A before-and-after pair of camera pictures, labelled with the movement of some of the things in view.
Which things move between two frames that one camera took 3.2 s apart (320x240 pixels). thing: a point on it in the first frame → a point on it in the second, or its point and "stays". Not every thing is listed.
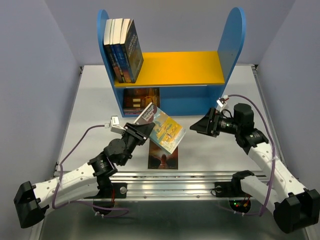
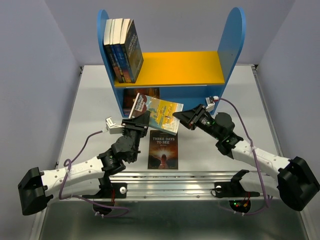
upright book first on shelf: [109, 55] stays
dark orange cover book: [138, 98] stays
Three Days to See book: [158, 158] stays
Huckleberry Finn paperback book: [167, 133] → [161, 110]
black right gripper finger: [208, 124] → [187, 117]
